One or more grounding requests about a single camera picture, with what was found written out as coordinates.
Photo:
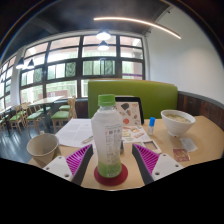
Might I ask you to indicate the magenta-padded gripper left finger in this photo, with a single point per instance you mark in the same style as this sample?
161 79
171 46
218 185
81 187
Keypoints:
77 160

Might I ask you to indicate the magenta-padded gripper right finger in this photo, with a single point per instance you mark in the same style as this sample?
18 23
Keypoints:
146 158

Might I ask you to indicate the clear drink bottle green cap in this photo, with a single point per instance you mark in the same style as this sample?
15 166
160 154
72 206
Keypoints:
106 133

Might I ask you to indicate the small white handheld device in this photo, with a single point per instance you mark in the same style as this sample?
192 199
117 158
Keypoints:
151 146

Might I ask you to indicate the small dark box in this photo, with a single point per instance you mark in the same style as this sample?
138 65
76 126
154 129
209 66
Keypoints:
122 148

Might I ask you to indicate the colourful printed menu sheet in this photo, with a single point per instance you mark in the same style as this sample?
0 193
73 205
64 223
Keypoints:
135 133

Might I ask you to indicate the white printed paper sheet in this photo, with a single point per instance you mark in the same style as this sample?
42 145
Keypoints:
73 131

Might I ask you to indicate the flat round red coaster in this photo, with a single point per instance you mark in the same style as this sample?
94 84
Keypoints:
100 179

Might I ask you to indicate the small blue-capped white bottle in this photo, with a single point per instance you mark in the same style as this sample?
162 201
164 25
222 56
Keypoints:
151 128

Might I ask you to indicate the small red card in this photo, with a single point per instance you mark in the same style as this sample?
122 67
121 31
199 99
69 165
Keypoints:
181 155

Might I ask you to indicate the beige paper cup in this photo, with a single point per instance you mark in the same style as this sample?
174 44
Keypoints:
43 146

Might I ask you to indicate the small white packet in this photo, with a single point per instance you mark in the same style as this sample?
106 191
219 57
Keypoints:
188 144

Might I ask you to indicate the white ceramic bowl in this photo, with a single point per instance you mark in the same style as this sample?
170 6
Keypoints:
177 126

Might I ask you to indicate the wooden chairs with green seats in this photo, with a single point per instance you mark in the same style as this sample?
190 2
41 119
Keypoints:
60 115

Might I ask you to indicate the green upholstered bench backrest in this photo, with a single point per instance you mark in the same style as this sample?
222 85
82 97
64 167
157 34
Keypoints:
156 95

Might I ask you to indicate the light wooden dining table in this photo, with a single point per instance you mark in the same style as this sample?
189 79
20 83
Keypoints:
46 100

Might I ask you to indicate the black pendant ceiling lamps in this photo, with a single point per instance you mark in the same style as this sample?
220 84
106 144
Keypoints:
103 35

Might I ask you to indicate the long curved ceiling light strip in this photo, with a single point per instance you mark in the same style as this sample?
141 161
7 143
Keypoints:
140 22

